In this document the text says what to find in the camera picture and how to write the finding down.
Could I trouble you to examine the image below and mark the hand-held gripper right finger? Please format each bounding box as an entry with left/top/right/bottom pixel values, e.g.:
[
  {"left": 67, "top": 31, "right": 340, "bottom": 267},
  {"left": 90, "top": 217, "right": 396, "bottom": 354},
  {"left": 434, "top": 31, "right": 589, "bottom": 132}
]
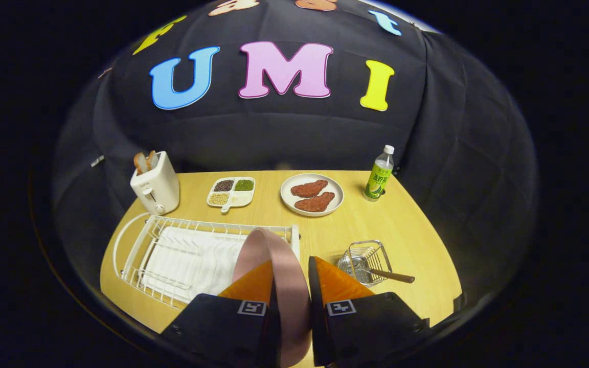
[{"left": 308, "top": 256, "right": 431, "bottom": 368}]

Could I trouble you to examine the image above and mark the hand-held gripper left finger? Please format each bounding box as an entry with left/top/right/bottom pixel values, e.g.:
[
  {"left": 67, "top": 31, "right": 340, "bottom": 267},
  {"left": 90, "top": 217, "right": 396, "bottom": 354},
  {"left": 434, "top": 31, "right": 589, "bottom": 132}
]
[{"left": 159, "top": 261, "right": 281, "bottom": 368}]

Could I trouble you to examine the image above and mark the pink plate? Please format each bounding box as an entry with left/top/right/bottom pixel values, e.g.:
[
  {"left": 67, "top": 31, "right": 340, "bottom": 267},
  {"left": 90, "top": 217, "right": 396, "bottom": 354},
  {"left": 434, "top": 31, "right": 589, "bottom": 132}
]
[{"left": 232, "top": 228, "right": 311, "bottom": 368}]

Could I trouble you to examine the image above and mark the metal wire basket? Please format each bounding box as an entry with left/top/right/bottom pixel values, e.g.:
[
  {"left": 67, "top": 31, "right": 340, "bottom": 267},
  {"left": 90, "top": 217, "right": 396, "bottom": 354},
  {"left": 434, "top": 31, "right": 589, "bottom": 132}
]
[{"left": 337, "top": 240, "right": 393, "bottom": 285}]

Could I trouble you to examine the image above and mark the white wire dish rack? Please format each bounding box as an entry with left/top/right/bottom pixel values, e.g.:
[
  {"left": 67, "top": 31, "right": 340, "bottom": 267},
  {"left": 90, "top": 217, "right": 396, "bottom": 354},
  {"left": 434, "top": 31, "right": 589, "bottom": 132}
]
[{"left": 113, "top": 213, "right": 301, "bottom": 310}]

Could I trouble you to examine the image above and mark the wooden handled spoon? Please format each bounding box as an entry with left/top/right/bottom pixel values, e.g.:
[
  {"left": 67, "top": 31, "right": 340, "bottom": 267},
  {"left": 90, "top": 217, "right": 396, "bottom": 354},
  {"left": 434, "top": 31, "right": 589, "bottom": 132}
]
[{"left": 353, "top": 258, "right": 416, "bottom": 285}]

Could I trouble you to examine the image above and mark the cream plate with meat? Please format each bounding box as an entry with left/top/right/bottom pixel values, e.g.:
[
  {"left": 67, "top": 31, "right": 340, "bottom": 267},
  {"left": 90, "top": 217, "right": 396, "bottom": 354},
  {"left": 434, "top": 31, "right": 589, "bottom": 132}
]
[{"left": 280, "top": 173, "right": 345, "bottom": 217}]

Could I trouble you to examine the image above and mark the white divided dish with beans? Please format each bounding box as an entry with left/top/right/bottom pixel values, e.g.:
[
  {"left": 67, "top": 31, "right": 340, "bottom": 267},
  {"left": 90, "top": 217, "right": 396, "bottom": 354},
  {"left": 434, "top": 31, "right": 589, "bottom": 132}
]
[{"left": 207, "top": 177, "right": 256, "bottom": 213}]

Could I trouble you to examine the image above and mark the white ribbed drain tray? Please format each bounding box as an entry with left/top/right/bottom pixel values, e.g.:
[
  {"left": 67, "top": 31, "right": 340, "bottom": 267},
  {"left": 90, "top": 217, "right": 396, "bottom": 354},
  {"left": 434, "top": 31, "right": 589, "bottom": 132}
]
[{"left": 141, "top": 226, "right": 248, "bottom": 302}]

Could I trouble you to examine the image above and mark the red meat patty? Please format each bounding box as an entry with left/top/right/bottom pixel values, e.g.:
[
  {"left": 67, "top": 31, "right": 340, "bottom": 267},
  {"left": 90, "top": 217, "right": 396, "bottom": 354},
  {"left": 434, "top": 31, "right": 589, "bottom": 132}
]
[
  {"left": 290, "top": 179, "right": 329, "bottom": 198},
  {"left": 294, "top": 192, "right": 335, "bottom": 213}
]

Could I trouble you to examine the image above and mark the green tea bottle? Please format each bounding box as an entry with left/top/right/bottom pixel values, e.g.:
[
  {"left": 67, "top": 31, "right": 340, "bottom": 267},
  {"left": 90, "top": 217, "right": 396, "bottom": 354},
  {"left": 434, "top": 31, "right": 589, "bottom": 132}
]
[{"left": 364, "top": 145, "right": 395, "bottom": 201}]

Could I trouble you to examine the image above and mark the white toaster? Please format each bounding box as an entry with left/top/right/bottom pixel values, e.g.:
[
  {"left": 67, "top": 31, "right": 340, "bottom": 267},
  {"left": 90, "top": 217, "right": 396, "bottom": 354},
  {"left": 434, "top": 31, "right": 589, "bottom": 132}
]
[{"left": 130, "top": 151, "right": 180, "bottom": 216}]

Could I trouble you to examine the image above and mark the black backdrop cloth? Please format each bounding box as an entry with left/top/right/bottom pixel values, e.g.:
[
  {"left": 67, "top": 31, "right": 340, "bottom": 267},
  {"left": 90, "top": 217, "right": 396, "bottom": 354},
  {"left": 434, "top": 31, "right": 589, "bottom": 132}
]
[{"left": 52, "top": 0, "right": 539, "bottom": 307}]

